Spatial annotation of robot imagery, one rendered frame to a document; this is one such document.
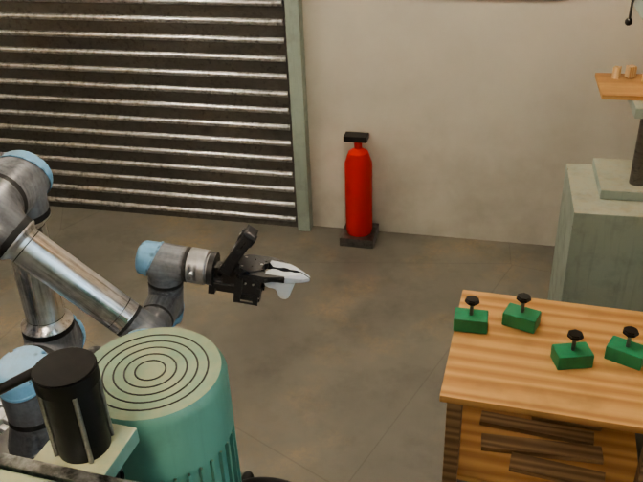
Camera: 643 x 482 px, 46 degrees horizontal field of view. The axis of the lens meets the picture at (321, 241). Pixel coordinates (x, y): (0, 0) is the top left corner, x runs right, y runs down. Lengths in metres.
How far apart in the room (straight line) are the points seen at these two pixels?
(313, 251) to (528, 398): 1.93
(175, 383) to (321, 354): 2.43
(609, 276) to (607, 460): 0.75
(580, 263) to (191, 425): 2.36
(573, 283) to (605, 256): 0.16
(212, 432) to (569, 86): 3.09
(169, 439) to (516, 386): 1.64
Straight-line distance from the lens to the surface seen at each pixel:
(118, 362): 0.94
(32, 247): 1.54
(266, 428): 2.98
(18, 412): 1.78
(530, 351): 2.52
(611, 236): 3.02
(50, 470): 0.81
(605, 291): 3.15
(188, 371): 0.90
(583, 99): 3.80
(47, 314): 1.79
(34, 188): 1.64
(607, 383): 2.45
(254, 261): 1.59
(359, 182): 3.85
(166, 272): 1.61
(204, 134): 4.15
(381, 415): 3.01
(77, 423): 0.77
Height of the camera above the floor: 2.07
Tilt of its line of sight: 30 degrees down
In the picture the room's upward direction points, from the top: 2 degrees counter-clockwise
